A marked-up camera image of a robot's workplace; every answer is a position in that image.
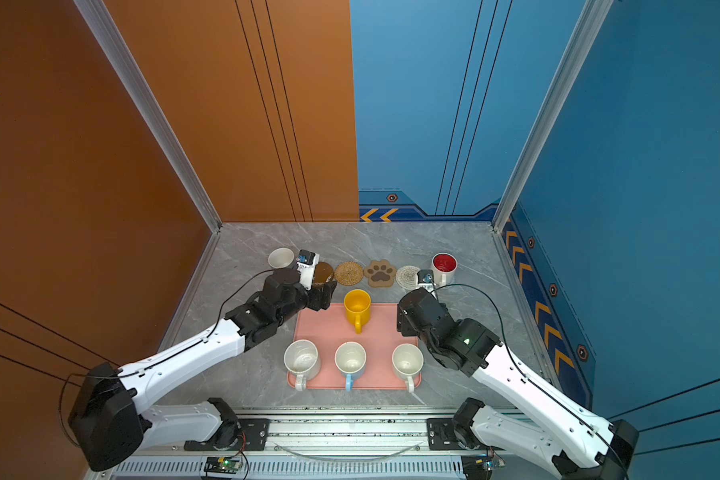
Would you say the white mug red inside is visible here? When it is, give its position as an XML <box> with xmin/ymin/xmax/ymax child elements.
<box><xmin>431</xmin><ymin>252</ymin><xmax>458</xmax><ymax>287</ymax></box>

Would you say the left aluminium corner post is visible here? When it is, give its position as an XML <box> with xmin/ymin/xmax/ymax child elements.
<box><xmin>74</xmin><ymin>0</ymin><xmax>222</xmax><ymax>234</ymax></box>

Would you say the right aluminium corner post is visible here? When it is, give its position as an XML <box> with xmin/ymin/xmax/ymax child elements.
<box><xmin>492</xmin><ymin>0</ymin><xmax>614</xmax><ymax>233</ymax></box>

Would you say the purple mug white inside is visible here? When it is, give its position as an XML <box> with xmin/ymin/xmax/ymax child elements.
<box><xmin>267</xmin><ymin>247</ymin><xmax>295</xmax><ymax>269</ymax></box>

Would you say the glossy dark wooden coaster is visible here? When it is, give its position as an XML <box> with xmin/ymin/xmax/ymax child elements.
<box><xmin>313</xmin><ymin>261</ymin><xmax>334</xmax><ymax>285</ymax></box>

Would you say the white mug blue handle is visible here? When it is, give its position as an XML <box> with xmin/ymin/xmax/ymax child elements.
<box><xmin>334</xmin><ymin>341</ymin><xmax>367</xmax><ymax>392</ymax></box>

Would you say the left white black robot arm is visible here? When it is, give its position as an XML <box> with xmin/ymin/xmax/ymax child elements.
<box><xmin>68</xmin><ymin>268</ymin><xmax>338</xmax><ymax>472</ymax></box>

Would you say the white rainbow stitched coaster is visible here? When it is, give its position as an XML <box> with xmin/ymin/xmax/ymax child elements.
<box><xmin>396</xmin><ymin>265</ymin><xmax>420</xmax><ymax>291</ymax></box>

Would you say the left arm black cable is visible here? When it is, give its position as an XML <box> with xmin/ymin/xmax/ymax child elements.
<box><xmin>58</xmin><ymin>268</ymin><xmax>277</xmax><ymax>448</ymax></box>

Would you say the woven rattan round coaster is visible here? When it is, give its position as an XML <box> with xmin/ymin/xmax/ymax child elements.
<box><xmin>334</xmin><ymin>261</ymin><xmax>364</xmax><ymax>286</ymax></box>

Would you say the cork paw print coaster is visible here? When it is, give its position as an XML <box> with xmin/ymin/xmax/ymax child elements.
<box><xmin>363</xmin><ymin>259</ymin><xmax>397</xmax><ymax>288</ymax></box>

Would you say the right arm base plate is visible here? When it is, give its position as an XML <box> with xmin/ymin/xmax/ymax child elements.
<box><xmin>426</xmin><ymin>417</ymin><xmax>469</xmax><ymax>451</ymax></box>

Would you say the yellow mug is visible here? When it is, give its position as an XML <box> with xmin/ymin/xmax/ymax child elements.
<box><xmin>343</xmin><ymin>289</ymin><xmax>372</xmax><ymax>334</ymax></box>

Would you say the right circuit board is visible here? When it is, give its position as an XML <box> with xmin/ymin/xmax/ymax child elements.
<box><xmin>461</xmin><ymin>455</ymin><xmax>506</xmax><ymax>480</ymax></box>

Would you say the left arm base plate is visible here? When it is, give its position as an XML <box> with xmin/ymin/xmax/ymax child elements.
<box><xmin>183</xmin><ymin>418</ymin><xmax>270</xmax><ymax>451</ymax></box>

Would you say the pink rectangular tray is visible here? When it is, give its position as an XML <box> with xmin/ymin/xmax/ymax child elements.
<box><xmin>287</xmin><ymin>303</ymin><xmax>424</xmax><ymax>393</ymax></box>

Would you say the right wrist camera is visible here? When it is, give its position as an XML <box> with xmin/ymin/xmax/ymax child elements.
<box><xmin>416</xmin><ymin>269</ymin><xmax>437</xmax><ymax>293</ymax></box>

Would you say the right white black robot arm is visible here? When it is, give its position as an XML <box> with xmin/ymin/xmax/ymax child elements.
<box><xmin>397</xmin><ymin>288</ymin><xmax>639</xmax><ymax>479</ymax></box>

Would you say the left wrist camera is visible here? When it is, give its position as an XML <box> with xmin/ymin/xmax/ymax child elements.
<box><xmin>296</xmin><ymin>249</ymin><xmax>320</xmax><ymax>290</ymax></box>

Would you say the aluminium corner post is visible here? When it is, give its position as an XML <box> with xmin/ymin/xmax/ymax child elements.
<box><xmin>74</xmin><ymin>0</ymin><xmax>222</xmax><ymax>234</ymax></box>
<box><xmin>492</xmin><ymin>0</ymin><xmax>614</xmax><ymax>233</ymax></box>

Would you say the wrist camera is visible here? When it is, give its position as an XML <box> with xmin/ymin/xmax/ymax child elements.
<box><xmin>416</xmin><ymin>269</ymin><xmax>437</xmax><ymax>293</ymax></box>
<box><xmin>296</xmin><ymin>249</ymin><xmax>320</xmax><ymax>290</ymax></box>

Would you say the left green circuit board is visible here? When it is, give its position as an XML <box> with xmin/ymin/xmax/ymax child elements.
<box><xmin>203</xmin><ymin>456</ymin><xmax>247</xmax><ymax>479</ymax></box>

